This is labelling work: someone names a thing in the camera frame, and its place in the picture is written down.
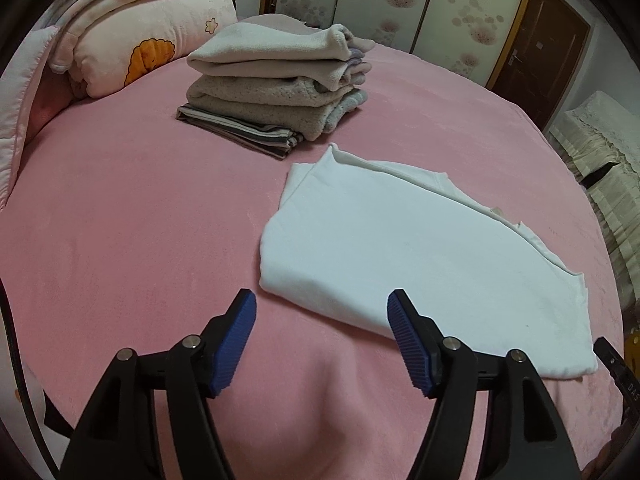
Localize brown wooden door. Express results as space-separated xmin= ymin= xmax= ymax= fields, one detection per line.
xmin=492 ymin=0 xmax=593 ymax=128

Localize sofa with cream lace cover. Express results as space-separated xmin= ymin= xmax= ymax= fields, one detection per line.
xmin=547 ymin=91 xmax=640 ymax=321

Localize black item on sofa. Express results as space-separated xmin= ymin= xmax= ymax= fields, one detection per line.
xmin=582 ymin=162 xmax=621 ymax=189

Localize pink bed blanket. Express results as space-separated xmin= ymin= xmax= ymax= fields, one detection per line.
xmin=0 ymin=15 xmax=633 ymax=480

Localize folded grey striped garment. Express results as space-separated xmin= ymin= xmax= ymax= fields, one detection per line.
xmin=176 ymin=104 xmax=304 ymax=161

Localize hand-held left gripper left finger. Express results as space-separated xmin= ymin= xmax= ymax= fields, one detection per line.
xmin=57 ymin=288 xmax=257 ymax=480

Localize floral sliding wardrobe doors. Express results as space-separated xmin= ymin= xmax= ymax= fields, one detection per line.
xmin=260 ymin=0 xmax=538 ymax=91

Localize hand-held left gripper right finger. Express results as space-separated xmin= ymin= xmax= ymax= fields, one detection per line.
xmin=387 ymin=288 xmax=573 ymax=480

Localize folded lilac striped knit garment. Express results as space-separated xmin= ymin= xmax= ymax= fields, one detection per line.
xmin=345 ymin=37 xmax=376 ymax=86

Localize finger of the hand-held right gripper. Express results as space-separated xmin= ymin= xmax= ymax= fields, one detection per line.
xmin=594 ymin=337 xmax=640 ymax=411

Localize white sweatshirt with orange stripes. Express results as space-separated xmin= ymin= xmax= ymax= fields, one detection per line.
xmin=259 ymin=143 xmax=599 ymax=380

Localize folded pale blue knit garment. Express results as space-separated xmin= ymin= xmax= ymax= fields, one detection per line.
xmin=322 ymin=89 xmax=364 ymax=134

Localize pink quilted cover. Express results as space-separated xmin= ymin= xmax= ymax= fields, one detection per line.
xmin=0 ymin=25 xmax=62 ymax=211

